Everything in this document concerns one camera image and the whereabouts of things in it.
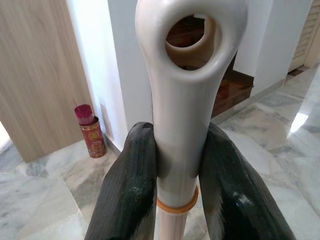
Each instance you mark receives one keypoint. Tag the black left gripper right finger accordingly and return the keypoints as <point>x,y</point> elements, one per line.
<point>240,195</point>

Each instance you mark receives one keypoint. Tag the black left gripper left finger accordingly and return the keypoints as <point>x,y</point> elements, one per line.
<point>130,190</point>

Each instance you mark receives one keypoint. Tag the red tin can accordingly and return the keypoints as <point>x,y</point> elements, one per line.
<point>95,140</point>

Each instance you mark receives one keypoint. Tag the pink incense bundle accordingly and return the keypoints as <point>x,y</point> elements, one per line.
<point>83,113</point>

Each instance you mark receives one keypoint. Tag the dark wooden stair step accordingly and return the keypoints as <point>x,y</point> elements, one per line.
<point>232,90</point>

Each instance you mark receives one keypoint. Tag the light wooden cabinet panel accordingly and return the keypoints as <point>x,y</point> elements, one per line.
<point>37,75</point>

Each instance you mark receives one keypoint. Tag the light wooden louvered door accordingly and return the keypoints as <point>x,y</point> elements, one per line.
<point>307,37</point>

